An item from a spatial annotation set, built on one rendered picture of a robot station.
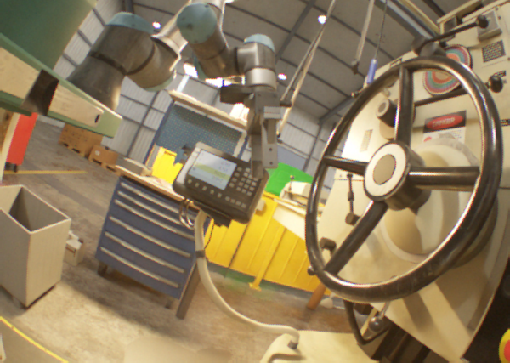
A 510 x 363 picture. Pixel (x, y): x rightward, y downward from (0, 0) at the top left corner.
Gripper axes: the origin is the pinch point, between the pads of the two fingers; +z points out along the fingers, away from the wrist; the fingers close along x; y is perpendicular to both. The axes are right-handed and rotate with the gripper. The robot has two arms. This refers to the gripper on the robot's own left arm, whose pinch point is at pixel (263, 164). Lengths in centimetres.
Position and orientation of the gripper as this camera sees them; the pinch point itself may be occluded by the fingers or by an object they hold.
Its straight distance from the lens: 47.7
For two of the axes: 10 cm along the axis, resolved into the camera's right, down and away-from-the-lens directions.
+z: 0.2, 9.9, -1.5
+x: -1.6, 1.5, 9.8
